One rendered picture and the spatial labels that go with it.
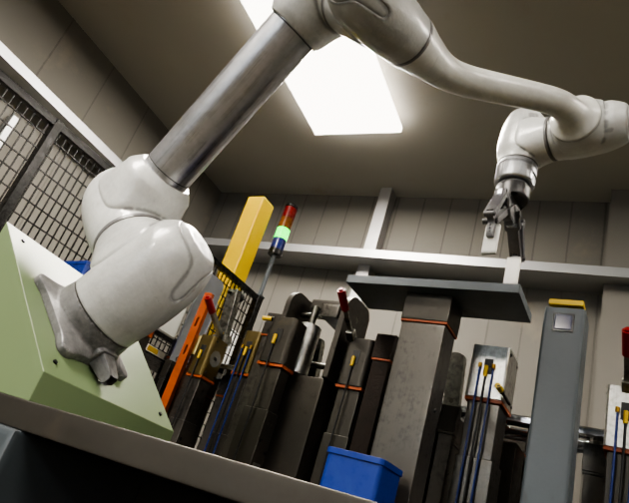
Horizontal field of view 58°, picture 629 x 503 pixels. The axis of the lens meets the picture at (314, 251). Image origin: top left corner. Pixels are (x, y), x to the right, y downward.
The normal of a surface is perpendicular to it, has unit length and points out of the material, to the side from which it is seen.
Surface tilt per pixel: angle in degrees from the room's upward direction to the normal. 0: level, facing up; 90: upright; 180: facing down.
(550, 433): 90
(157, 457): 90
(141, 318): 132
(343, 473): 90
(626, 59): 180
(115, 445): 90
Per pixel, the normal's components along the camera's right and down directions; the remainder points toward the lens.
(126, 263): -0.20, -0.36
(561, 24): -0.29, 0.86
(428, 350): -0.44, -0.51
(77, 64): 0.88, 0.07
